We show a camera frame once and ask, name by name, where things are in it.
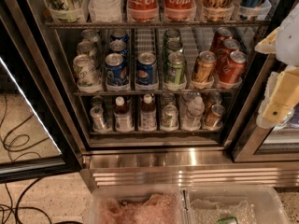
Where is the gold soda can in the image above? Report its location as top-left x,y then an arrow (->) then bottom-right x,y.
192,50 -> 217,83

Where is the front right pepsi can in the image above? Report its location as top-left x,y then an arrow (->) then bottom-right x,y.
136,52 -> 158,85

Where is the left clear plastic bin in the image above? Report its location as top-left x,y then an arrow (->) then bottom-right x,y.
88,185 -> 187,224

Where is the green can in bin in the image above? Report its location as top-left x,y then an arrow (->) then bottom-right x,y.
216,217 -> 238,224

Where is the front left pepsi can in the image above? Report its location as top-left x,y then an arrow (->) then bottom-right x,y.
105,53 -> 128,86

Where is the clear plastic bin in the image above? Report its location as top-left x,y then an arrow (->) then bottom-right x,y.
185,185 -> 291,224
88,185 -> 187,224

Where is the stainless steel fridge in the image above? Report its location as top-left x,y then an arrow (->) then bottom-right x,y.
20,0 -> 299,189

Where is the bronze can bottom shelf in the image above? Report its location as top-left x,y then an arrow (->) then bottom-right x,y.
205,104 -> 225,127

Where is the clear water bottle bottom shelf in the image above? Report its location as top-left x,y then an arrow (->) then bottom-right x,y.
182,96 -> 205,131

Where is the left tea bottle white cap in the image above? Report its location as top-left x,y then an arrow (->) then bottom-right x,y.
114,96 -> 133,133

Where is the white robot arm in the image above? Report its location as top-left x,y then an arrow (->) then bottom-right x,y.
254,5 -> 299,129

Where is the pepsi can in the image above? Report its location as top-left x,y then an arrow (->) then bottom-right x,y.
105,53 -> 128,86
136,52 -> 158,85

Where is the tea bottle white cap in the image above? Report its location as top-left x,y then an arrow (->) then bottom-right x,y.
114,96 -> 133,133
139,94 -> 157,132

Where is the coca-cola bottle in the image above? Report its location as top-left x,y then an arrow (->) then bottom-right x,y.
127,0 -> 158,22
164,0 -> 192,21

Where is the green white can bottom shelf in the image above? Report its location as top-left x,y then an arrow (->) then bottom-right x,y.
162,105 -> 178,130

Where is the right coca-cola bottle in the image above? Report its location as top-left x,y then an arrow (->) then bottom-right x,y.
164,0 -> 192,21

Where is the right tea bottle white cap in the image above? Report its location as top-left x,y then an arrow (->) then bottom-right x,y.
139,94 -> 157,132

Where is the right clear plastic bin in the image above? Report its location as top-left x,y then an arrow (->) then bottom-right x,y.
185,185 -> 291,224

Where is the front orange soda can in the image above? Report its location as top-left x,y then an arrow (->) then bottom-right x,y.
220,51 -> 247,84

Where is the open glass fridge door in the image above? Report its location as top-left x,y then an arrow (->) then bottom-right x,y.
0,0 -> 81,184

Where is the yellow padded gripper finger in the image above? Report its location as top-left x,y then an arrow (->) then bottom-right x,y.
256,66 -> 299,129
254,27 -> 279,54

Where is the front white green soda can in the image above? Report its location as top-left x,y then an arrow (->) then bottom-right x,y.
73,54 -> 100,87

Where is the silver can bottom shelf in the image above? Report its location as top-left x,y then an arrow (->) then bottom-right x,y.
90,105 -> 107,130

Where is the left coca-cola bottle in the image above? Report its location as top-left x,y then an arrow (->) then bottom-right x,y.
127,0 -> 158,22

